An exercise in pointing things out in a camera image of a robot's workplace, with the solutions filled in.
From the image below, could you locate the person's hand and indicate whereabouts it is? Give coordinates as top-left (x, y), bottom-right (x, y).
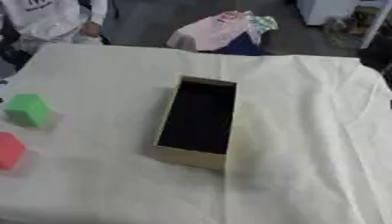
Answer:
top-left (80, 21), bottom-right (103, 39)

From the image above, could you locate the tan cardboard box black inside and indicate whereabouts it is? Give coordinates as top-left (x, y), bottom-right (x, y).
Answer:
top-left (147, 75), bottom-right (239, 171)

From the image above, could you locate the person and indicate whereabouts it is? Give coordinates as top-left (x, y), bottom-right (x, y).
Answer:
top-left (0, 0), bottom-right (110, 47)

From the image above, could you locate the green block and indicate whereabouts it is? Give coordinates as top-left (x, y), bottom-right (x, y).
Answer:
top-left (3, 93), bottom-right (54, 128)

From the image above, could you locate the red block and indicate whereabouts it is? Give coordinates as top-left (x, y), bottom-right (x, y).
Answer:
top-left (0, 131), bottom-right (28, 171)

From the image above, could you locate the white cabinet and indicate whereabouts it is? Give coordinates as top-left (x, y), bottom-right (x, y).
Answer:
top-left (295, 0), bottom-right (361, 26)

